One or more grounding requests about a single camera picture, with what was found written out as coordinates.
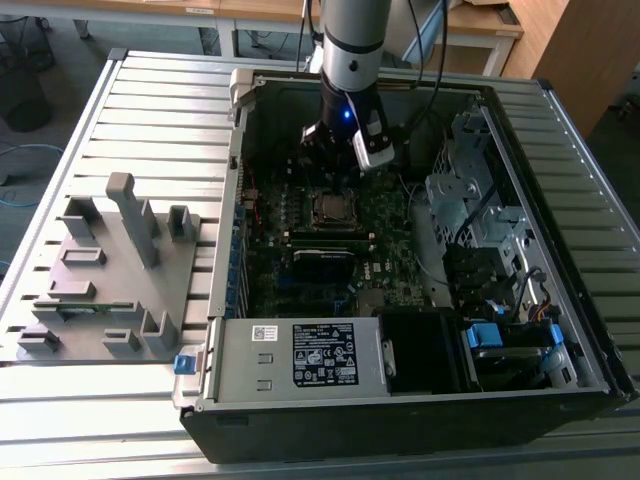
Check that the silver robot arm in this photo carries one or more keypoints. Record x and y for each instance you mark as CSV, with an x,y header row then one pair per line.
x,y
355,50

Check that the silver drive cage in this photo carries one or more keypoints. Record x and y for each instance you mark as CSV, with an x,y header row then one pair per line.
x,y
450,195

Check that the green motherboard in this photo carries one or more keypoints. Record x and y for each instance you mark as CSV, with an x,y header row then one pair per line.
x,y
395,260

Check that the black round bin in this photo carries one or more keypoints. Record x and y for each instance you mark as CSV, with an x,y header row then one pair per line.
x,y
27,107

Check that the wooden cabinet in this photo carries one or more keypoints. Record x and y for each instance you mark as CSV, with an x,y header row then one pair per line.
x,y
575,60

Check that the black hard disk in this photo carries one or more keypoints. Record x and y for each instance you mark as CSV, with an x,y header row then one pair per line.
x,y
505,360

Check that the wooden desk white frame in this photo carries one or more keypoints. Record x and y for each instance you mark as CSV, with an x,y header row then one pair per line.
x,y
260,10
125,12

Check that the blue plastic case latch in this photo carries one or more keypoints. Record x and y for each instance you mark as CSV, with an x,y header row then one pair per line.
x,y
183,364

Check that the bronze chipset heatsink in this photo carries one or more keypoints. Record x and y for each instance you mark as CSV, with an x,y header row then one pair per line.
x,y
371,302

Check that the black graphics card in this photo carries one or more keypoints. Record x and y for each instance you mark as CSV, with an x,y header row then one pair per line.
x,y
322,265

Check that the CPU socket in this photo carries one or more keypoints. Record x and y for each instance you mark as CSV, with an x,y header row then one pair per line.
x,y
313,215

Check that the grey case release latch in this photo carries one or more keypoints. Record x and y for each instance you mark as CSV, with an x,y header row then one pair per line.
x,y
242,87

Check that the black grey PC case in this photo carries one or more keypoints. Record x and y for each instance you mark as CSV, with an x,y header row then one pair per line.
x,y
350,430

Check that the green RAM stick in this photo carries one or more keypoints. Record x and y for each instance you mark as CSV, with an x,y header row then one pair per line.
x,y
95,309

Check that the grey parts rack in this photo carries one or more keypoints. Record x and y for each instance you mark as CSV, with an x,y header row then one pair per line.
x,y
125,285

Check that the silver power supply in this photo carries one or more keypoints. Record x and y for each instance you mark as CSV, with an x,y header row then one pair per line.
x,y
250,370

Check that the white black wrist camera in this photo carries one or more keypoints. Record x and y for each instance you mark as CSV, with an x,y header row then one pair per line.
x,y
372,142

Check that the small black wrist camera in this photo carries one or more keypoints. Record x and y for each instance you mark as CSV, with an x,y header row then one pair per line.
x,y
312,136

